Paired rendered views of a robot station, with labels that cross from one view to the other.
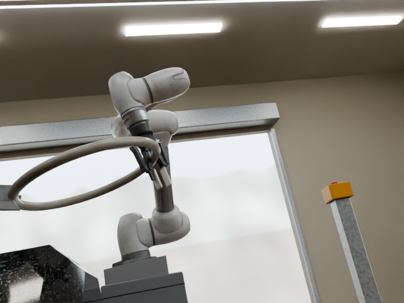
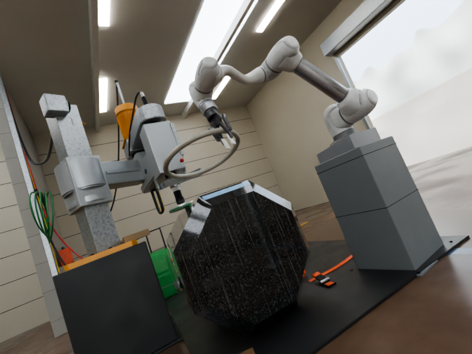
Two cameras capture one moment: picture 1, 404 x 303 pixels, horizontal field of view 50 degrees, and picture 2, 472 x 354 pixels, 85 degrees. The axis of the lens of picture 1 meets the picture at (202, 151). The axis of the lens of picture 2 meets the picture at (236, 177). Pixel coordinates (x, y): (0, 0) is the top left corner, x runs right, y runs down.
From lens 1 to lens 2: 1.52 m
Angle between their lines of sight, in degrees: 73
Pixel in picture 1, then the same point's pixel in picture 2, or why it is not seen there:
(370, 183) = not seen: outside the picture
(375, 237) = not seen: outside the picture
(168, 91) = (204, 83)
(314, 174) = not seen: outside the picture
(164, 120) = (278, 53)
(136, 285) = (332, 162)
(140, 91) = (196, 94)
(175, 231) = (358, 110)
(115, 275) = (323, 156)
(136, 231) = (331, 121)
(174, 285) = (355, 158)
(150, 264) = (341, 145)
